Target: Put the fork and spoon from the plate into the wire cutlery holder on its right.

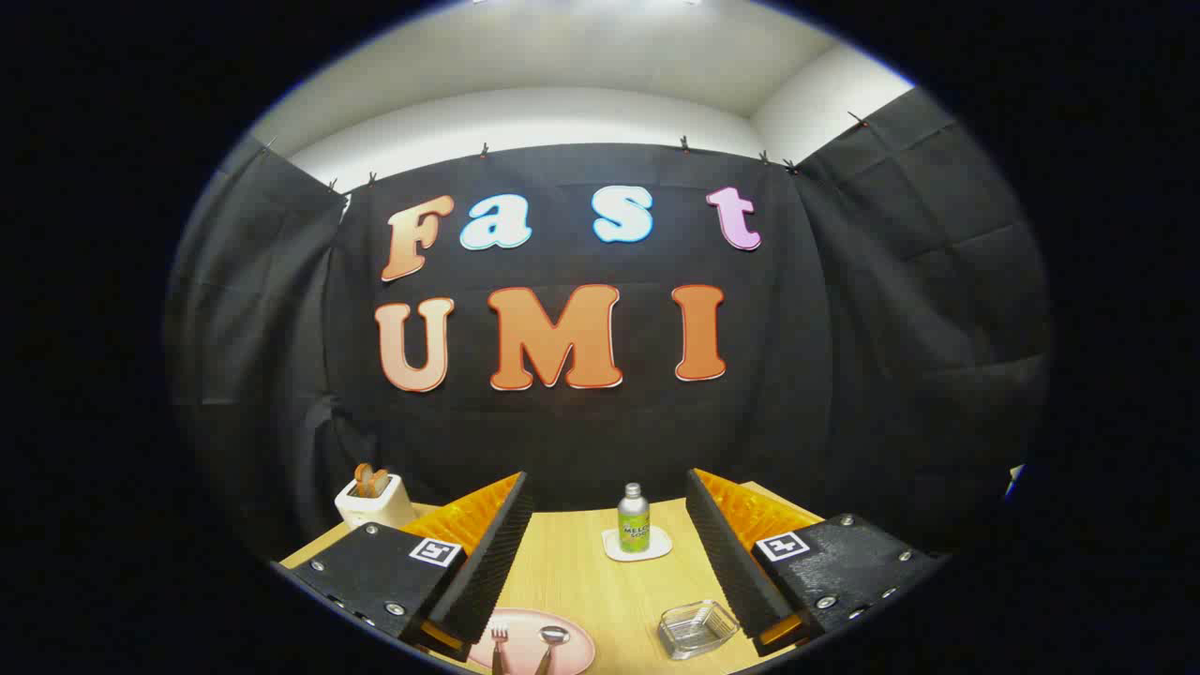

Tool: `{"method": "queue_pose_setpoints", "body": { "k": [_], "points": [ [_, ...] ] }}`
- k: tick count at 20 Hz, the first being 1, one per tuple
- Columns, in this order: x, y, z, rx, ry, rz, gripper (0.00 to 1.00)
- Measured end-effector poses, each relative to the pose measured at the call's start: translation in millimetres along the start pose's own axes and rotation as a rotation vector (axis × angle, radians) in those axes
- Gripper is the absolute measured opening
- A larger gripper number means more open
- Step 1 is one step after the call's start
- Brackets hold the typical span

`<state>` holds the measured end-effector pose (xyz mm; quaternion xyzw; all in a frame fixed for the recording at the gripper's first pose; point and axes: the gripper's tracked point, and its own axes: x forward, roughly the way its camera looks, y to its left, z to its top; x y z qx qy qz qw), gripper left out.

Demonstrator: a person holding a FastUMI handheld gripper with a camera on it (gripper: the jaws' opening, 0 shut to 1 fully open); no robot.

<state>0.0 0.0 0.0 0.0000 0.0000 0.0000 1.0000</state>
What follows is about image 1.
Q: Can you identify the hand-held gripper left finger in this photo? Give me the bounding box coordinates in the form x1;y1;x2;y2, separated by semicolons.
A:
270;471;536;663

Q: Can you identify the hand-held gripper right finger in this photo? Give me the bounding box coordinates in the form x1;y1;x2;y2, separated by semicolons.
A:
685;468;944;659

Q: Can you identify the wooden handled spoon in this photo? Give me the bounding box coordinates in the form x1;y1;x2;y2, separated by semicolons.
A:
534;625;571;675

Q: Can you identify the white square coaster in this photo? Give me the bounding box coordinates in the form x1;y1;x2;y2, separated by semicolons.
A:
601;525;674;563

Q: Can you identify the green soda bottle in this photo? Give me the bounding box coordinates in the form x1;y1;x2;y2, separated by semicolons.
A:
617;483;651;554

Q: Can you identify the white toaster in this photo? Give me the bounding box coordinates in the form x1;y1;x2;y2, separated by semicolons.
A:
335;473;416;531

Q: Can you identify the pink round plate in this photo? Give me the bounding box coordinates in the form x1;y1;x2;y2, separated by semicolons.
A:
466;607;597;675

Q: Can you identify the black backdrop cloth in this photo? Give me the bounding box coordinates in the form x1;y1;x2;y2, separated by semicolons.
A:
164;86;1051;563

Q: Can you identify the row of black cloth clips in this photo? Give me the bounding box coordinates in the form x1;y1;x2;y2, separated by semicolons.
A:
262;111;871;193

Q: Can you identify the metal wire basket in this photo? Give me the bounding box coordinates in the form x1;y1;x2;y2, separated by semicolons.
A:
657;600;741;661

